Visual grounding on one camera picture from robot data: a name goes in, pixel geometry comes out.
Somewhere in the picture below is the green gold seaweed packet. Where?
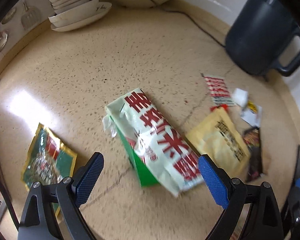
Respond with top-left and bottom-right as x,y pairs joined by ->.
20,122 -> 79,218

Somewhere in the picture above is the hanging steel ladle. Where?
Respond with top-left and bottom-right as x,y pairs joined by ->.
0,28 -> 10,55

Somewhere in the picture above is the yellow snack packet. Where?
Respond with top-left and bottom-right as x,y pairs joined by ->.
186,108 -> 250,178

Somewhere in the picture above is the small white creamer cup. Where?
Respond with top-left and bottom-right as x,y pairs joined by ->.
232,88 -> 249,108

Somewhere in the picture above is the black electric kettle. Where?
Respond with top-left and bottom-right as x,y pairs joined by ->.
225,0 -> 300,77

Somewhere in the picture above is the red checkered sauce sachet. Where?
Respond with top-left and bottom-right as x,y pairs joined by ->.
201,74 -> 235,106

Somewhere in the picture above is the white red rice bag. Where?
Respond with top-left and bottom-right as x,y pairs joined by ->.
103,88 -> 203,197

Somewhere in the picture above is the black kettle power cord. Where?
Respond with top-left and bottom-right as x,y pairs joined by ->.
127,0 -> 227,48

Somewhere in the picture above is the stack of white bowls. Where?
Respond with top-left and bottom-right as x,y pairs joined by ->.
48,0 -> 112,32

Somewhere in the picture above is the white yellow sauce sachet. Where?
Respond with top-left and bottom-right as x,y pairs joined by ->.
240,100 -> 262,127

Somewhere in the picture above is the hanging slotted spatula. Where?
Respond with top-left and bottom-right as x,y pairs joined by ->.
21,0 -> 42,30

